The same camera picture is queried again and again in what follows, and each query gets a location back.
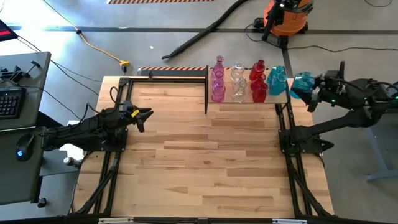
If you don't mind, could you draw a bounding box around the grey computer desk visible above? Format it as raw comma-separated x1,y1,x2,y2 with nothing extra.
0,51,52,206

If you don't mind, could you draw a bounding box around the black aluminium table frame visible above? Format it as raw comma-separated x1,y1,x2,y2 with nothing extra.
72,76,336,224

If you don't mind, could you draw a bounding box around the red ribbed glass bottle vase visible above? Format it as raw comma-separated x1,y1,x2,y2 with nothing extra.
249,59,267,80

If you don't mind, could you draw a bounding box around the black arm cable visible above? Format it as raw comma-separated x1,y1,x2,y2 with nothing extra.
79,86,125,121
365,80,398,94

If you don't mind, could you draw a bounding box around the pink tall swirl glass vase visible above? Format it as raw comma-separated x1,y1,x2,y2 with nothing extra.
212,55,225,77

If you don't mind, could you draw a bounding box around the thin black floor cable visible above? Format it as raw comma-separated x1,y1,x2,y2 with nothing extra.
364,0,393,8

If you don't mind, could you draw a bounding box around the black vacuum wand tube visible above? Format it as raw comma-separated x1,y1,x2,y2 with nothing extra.
262,1,284,42

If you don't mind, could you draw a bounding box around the black ramp hazard striped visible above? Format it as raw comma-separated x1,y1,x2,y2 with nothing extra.
137,66,270,78

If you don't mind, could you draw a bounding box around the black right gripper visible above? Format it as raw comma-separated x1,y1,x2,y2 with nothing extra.
298,60,349,113

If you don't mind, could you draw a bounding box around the black device red screen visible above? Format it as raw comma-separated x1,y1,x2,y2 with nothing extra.
0,19,19,42

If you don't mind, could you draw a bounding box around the black desk clamp mount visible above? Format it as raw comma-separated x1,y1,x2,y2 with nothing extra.
0,60,42,84

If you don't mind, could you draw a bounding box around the yellow extension cable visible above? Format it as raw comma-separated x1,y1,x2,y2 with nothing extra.
41,0,131,74

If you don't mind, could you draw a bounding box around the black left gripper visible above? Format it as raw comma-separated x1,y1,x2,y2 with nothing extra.
121,100,155,134

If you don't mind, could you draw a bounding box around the clear ribbed cylinder glass vase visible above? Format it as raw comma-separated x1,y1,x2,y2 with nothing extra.
230,62,245,79

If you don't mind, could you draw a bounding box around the black vacuum power cable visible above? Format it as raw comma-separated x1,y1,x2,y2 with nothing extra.
244,23,398,53

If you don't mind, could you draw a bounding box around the red square glass vase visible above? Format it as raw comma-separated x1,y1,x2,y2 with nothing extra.
253,83,270,103

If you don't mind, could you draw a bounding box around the teal round glass vase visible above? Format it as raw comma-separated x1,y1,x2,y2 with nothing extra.
290,71,317,100

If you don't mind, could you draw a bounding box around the white label strip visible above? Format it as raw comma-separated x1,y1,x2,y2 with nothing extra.
272,218,308,224
98,217,134,224

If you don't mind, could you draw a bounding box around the wooden shelf black metal frame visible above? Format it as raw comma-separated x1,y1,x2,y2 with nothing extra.
203,64,294,115

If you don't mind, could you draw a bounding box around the brown bottle white cap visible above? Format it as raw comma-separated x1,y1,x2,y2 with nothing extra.
63,157,83,170

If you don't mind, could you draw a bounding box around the black computer mouse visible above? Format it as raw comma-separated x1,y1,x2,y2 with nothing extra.
15,133,35,162

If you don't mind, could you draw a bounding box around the teal square cut-glass vase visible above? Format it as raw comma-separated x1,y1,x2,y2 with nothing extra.
267,73,289,96

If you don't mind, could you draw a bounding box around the clear square glass vase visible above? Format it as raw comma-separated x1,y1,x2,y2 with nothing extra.
232,86,248,104

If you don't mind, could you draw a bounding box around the orange black shop vacuum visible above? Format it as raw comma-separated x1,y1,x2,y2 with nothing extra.
262,0,314,38

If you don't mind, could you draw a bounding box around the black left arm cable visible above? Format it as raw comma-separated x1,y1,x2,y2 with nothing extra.
79,86,125,121

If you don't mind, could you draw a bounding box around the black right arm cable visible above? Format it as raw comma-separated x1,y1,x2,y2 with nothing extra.
365,80,398,94

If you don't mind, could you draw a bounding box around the grey desk leg frame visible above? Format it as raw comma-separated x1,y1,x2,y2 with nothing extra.
363,80,398,183

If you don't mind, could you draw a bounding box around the white paper sheet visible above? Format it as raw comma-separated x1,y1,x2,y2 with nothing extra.
58,139,86,161

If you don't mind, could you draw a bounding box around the black keyboard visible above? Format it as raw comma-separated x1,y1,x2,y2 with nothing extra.
0,86,27,121

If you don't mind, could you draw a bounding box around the black vacuum hose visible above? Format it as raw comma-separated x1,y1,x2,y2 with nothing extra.
160,0,251,60

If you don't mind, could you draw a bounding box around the pink ribbed glass bottle vase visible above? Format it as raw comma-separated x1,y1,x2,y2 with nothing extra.
211,82,226,103

